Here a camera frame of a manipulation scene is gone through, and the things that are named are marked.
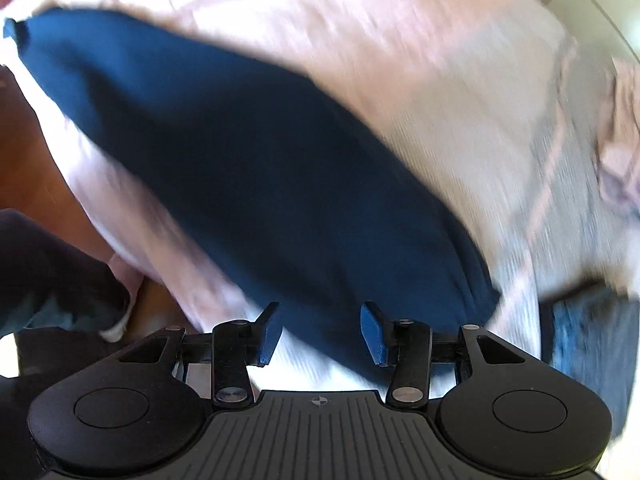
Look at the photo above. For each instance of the dark clothing of person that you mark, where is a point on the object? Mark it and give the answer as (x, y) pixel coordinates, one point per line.
(48, 283)

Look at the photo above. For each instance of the pink crumpled garment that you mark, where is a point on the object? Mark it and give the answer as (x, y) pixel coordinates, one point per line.
(618, 139)

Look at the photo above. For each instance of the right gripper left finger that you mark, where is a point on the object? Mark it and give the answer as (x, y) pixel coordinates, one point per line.
(237, 345)

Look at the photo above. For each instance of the grey pink patterned bedspread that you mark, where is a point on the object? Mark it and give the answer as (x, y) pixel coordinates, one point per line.
(491, 104)

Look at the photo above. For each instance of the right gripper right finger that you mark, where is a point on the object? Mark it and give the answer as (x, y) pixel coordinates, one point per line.
(403, 345)

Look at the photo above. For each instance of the folded dark clothes stack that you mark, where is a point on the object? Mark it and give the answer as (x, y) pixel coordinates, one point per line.
(591, 333)

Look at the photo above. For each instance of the navy blue garment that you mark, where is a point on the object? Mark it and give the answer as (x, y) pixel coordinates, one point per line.
(283, 188)

